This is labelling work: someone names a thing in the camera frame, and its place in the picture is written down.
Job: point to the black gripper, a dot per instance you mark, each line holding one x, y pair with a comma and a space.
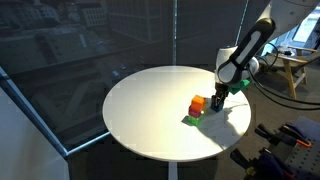
221, 89

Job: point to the blue block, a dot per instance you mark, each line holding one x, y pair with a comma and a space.
217, 107

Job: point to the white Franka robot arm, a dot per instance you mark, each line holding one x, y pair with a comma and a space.
246, 50

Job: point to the orange block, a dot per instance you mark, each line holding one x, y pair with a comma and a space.
198, 102

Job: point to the red block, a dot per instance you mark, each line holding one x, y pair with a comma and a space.
194, 112

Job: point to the green block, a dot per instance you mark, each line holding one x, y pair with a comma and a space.
194, 120

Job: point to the round white table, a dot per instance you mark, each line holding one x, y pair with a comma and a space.
150, 113

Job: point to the wooden chair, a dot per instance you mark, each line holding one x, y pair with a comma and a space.
293, 63

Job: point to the perforated metal breadboard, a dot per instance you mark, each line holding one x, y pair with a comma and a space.
305, 163

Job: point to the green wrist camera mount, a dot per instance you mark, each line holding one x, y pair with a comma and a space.
240, 86

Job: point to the metal window frame post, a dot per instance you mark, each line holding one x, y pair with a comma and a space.
175, 33

